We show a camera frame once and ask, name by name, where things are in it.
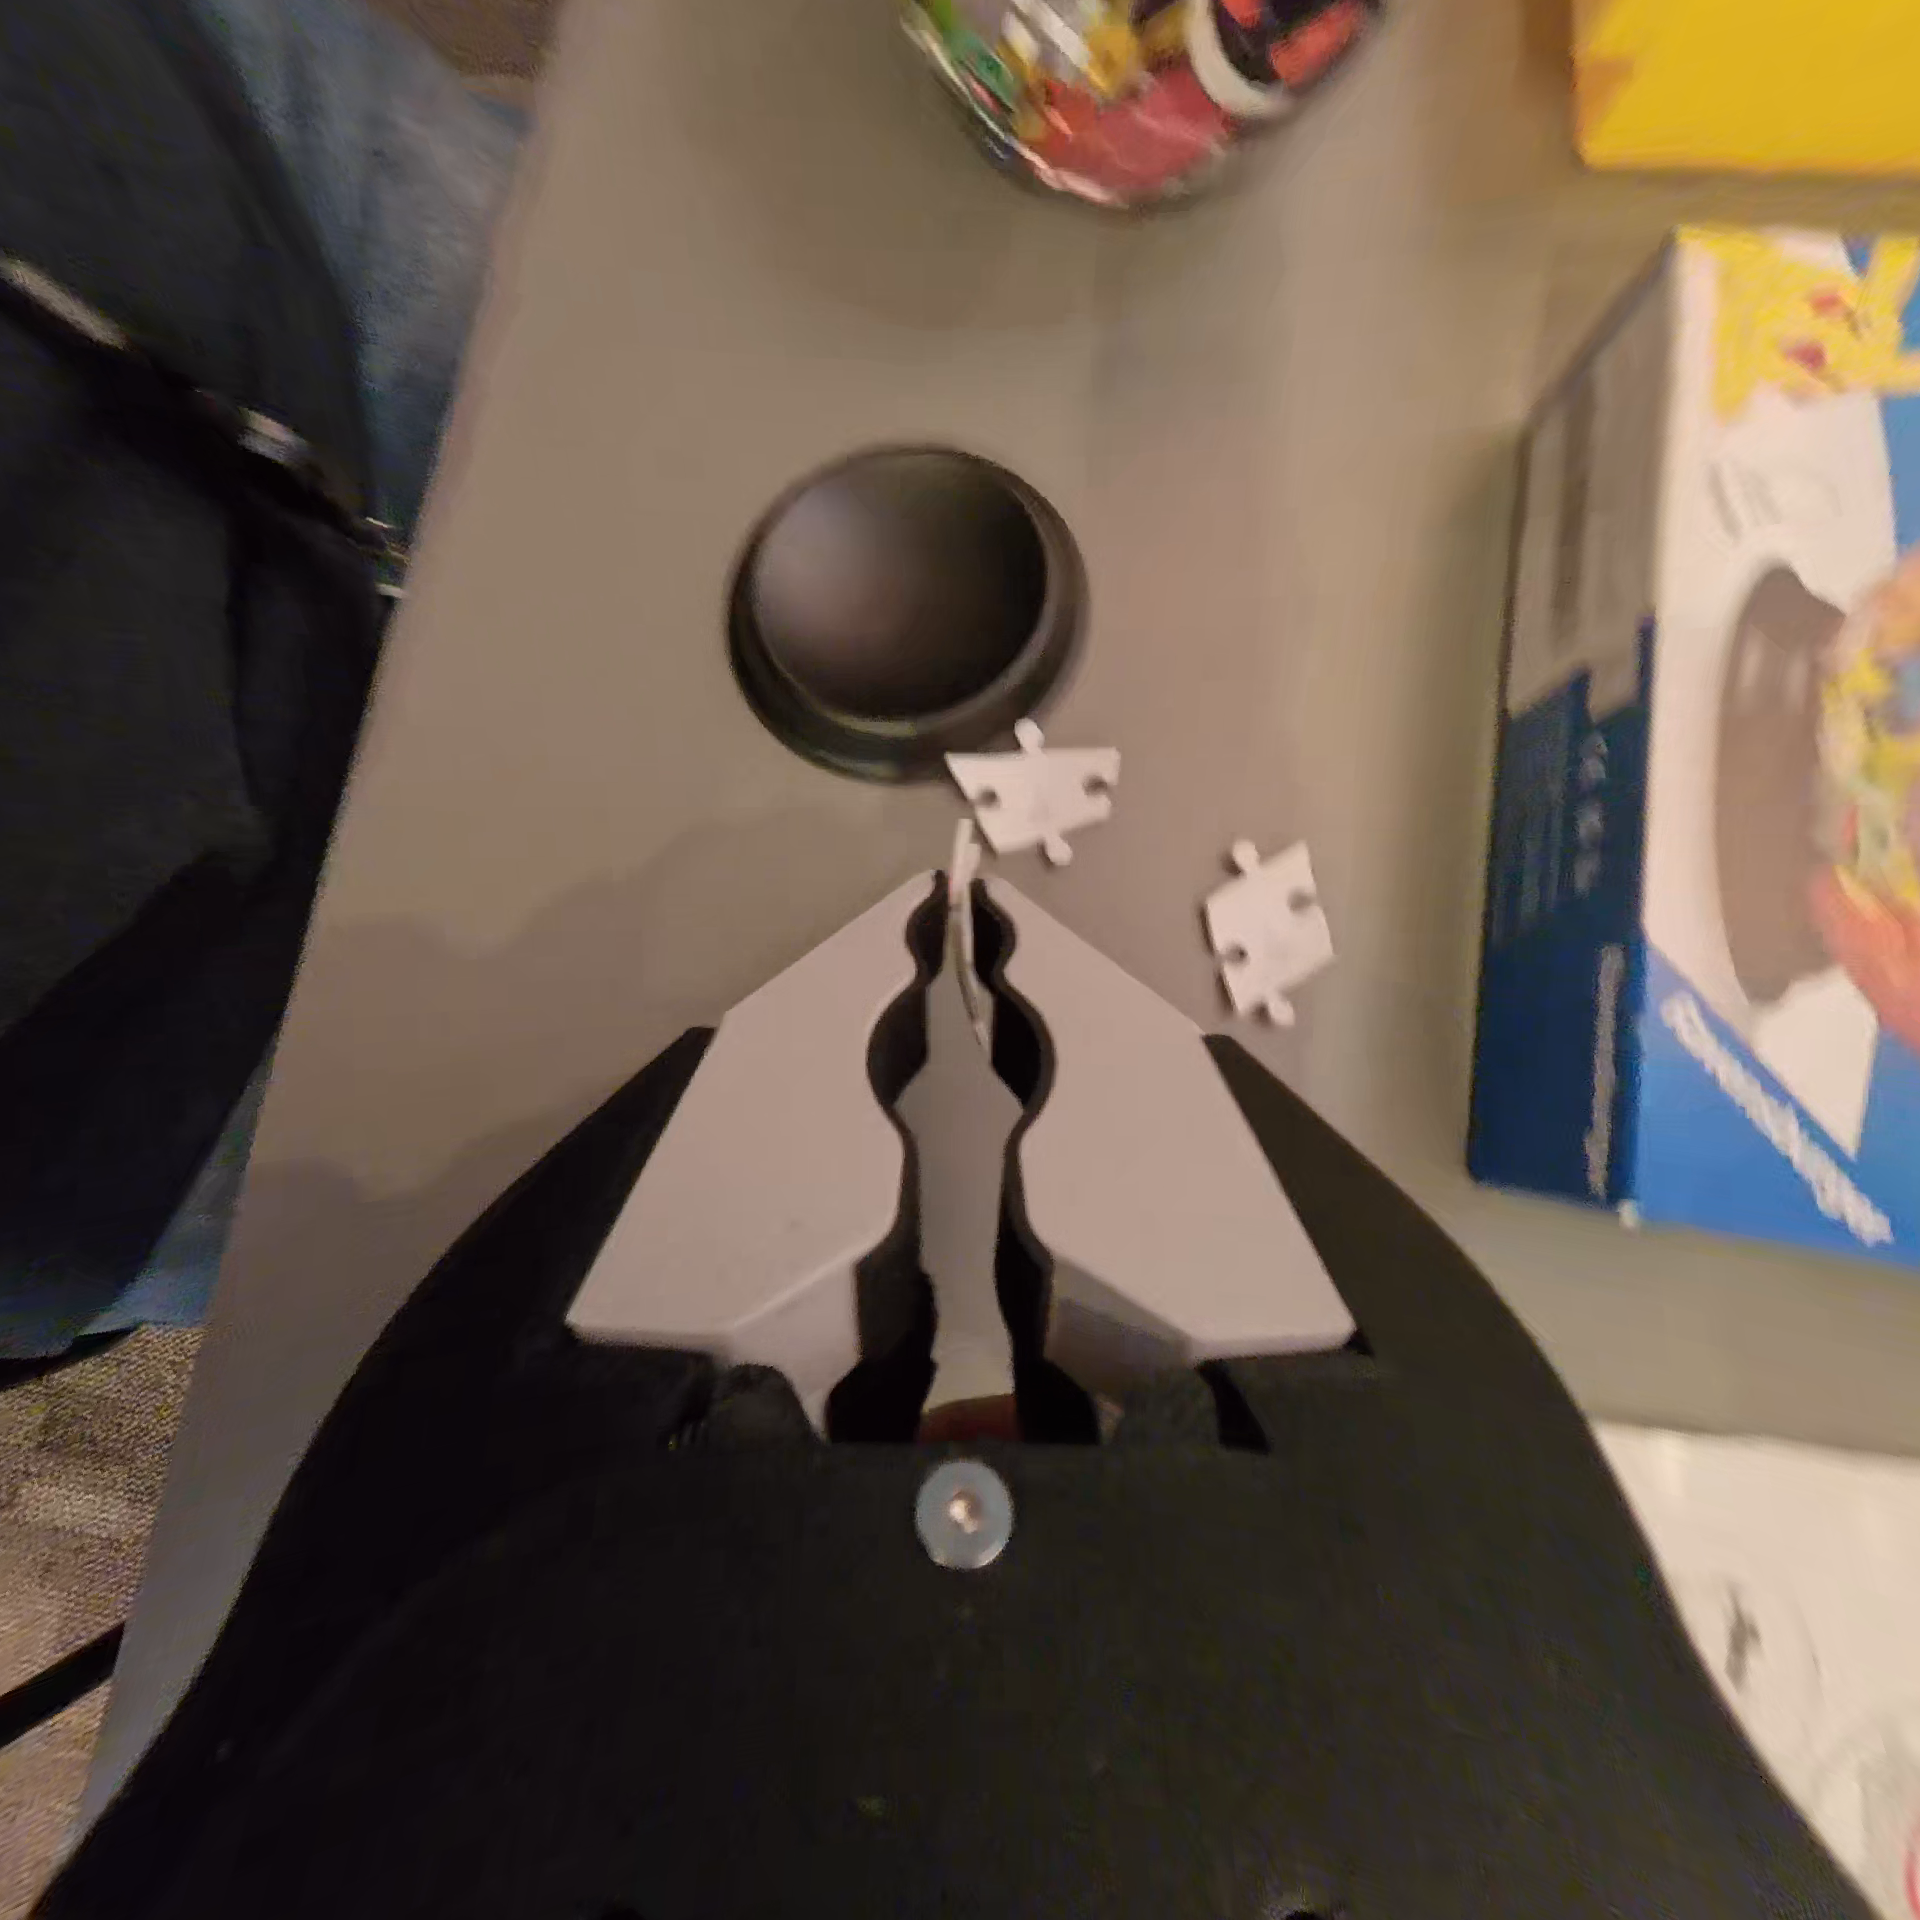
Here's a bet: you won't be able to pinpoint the single white puzzle piece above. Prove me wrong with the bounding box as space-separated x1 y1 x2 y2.
945 721 1123 869
1199 838 1336 1031
943 817 998 1053

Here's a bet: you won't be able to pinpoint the colourful puzzle ball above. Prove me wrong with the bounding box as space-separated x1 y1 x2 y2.
896 0 1392 206

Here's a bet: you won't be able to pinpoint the person's blue jeans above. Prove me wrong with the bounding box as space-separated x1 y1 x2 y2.
195 0 530 504

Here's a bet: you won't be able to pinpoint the yellow plastic tray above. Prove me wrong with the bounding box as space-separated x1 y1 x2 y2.
1568 0 1920 175

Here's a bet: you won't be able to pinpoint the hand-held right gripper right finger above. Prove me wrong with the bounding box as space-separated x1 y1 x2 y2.
967 877 1358 1449

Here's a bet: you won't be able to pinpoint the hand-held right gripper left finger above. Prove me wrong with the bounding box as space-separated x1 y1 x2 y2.
566 869 955 1444

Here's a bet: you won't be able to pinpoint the blue puzzle box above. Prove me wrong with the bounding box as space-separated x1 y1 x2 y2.
1464 222 1920 1277

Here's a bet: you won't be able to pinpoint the black round ball stand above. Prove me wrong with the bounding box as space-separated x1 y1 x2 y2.
723 438 1092 785

